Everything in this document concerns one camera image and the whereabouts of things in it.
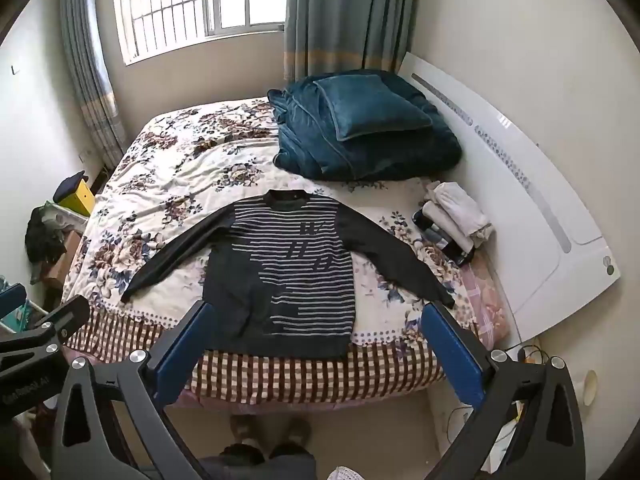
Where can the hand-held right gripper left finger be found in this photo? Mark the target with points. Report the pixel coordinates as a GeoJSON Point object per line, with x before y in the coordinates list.
{"type": "Point", "coordinates": [185, 350]}

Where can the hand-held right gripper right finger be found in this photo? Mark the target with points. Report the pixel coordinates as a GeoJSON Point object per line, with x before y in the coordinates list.
{"type": "Point", "coordinates": [452, 355]}

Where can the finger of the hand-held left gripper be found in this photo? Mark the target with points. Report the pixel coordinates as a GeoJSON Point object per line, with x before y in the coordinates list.
{"type": "Point", "coordinates": [11, 302]}
{"type": "Point", "coordinates": [55, 322]}

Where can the dark striped sweater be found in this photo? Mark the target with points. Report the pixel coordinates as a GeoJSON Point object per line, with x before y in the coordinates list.
{"type": "Point", "coordinates": [300, 285]}

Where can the folded white clothes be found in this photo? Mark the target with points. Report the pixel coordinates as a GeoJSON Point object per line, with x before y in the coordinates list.
{"type": "Point", "coordinates": [462, 210]}

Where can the cardboard box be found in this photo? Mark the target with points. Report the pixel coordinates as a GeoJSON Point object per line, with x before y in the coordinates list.
{"type": "Point", "coordinates": [65, 260]}

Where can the pink bed sheet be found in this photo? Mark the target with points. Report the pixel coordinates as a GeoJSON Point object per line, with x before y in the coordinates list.
{"type": "Point", "coordinates": [487, 300]}

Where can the dark green cloth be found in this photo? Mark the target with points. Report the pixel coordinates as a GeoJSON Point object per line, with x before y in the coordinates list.
{"type": "Point", "coordinates": [44, 240]}

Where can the person's left shoe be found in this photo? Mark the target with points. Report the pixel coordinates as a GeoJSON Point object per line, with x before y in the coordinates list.
{"type": "Point", "coordinates": [246, 430]}

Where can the person's shoe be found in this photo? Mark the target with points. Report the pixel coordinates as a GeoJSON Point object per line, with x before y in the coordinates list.
{"type": "Point", "coordinates": [297, 430]}
{"type": "Point", "coordinates": [246, 430]}

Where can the brown checked bed sheet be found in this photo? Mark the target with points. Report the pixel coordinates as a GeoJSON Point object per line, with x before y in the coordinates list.
{"type": "Point", "coordinates": [300, 375]}

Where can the yellow box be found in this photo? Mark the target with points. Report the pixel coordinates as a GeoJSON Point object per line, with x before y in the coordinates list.
{"type": "Point", "coordinates": [79, 200]}

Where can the dark cap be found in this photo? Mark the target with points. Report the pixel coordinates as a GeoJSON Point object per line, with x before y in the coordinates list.
{"type": "Point", "coordinates": [69, 185]}

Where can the person's right shoe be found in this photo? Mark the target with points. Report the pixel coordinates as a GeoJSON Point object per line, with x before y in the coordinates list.
{"type": "Point", "coordinates": [297, 430]}

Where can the beige round object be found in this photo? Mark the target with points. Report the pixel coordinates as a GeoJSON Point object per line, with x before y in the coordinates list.
{"type": "Point", "coordinates": [591, 387]}

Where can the person's right leg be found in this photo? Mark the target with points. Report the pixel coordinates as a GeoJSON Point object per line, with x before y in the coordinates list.
{"type": "Point", "coordinates": [295, 462]}

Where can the floral blanket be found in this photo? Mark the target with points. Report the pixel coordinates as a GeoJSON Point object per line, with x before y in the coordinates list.
{"type": "Point", "coordinates": [175, 185]}

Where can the white headboard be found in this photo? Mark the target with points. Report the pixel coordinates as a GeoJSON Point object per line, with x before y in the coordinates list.
{"type": "Point", "coordinates": [540, 210]}

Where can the teal quilt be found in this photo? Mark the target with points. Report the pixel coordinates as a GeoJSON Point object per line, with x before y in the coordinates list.
{"type": "Point", "coordinates": [370, 155]}

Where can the teal pillow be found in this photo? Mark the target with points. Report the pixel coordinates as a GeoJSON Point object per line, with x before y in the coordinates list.
{"type": "Point", "coordinates": [367, 105]}

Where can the grey curtains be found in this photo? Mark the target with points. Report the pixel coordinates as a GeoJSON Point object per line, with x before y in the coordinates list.
{"type": "Point", "coordinates": [200, 0]}

